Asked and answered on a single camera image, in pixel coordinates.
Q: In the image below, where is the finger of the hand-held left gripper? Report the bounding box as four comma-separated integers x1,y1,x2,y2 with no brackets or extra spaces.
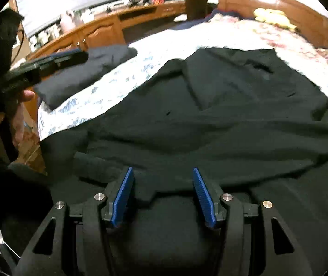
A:
33,50,89,78

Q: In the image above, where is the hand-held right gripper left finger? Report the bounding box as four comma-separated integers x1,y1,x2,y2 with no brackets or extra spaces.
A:
14,167,134,276

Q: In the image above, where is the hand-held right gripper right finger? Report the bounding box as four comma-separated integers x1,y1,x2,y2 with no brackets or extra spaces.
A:
193,167,314,276

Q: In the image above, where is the black buttoned coat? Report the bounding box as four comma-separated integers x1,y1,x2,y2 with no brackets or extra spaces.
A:
0,47,328,276

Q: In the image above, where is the dark grey folded garment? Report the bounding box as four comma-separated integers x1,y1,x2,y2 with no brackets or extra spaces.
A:
33,44,138,110

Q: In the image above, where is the pink bottle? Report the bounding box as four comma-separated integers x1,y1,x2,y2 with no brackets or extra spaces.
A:
60,10,76,33

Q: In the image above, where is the white box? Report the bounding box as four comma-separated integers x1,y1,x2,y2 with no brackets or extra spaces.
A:
78,10,94,26

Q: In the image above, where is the blue floral bed cover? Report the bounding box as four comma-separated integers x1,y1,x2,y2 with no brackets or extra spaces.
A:
37,33,328,196

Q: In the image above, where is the black chair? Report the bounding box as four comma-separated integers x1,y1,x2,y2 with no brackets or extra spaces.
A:
174,0,210,23

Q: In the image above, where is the pink floral quilt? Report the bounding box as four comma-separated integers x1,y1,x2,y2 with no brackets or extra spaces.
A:
210,13,328,92

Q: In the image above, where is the yellow plush toy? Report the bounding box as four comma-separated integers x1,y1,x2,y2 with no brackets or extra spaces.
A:
253,7,297,32

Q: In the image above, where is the wooden bed headboard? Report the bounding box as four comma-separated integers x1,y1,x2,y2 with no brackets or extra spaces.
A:
218,0,328,61

